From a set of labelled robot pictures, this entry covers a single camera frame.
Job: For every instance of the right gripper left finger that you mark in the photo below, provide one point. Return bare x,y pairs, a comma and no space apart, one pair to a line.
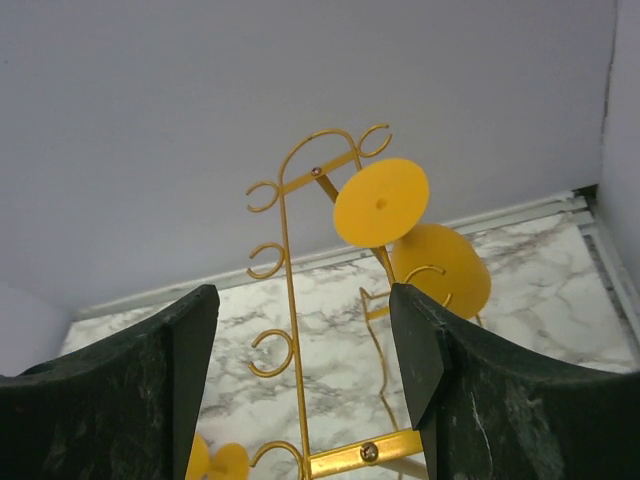
124,407

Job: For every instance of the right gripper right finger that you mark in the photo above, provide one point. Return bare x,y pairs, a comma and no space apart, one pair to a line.
487,408

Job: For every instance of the yellow wine glass front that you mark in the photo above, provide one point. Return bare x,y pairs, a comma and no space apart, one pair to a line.
230,462

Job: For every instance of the yellow wine glass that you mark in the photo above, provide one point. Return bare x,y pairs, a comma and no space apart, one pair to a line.
382,205
230,462

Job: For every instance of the gold wire glass rack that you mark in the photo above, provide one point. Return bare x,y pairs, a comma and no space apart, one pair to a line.
393,451

